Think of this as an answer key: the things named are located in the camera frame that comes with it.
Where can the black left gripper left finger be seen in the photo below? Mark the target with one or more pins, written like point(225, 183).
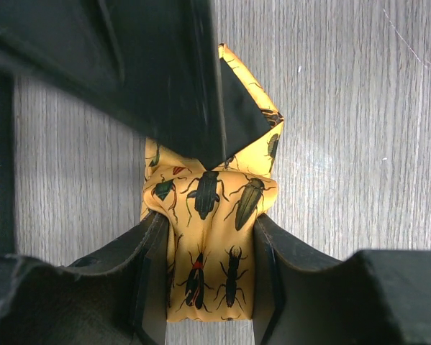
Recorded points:
point(115, 295)

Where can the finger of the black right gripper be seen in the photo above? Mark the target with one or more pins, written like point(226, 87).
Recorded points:
point(152, 65)

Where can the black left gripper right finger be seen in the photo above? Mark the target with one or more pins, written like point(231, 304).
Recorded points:
point(303, 296)

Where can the yellow beetle print tie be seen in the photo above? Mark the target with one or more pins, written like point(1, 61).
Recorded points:
point(211, 213)

